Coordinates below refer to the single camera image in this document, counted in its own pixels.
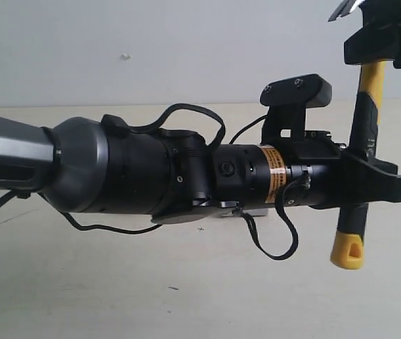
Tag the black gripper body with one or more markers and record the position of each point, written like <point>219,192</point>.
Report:
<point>313,157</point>

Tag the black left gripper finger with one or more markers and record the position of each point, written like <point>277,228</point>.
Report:
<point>379,38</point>

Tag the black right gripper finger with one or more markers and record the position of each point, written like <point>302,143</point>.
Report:
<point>363,181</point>

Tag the yellow black claw hammer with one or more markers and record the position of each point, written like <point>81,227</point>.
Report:
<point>348,247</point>

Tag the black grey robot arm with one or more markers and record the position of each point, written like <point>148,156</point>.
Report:
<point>176,176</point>

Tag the red dome push button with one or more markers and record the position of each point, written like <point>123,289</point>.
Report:
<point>261,212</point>

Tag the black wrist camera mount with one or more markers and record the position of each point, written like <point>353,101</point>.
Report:
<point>287,102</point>

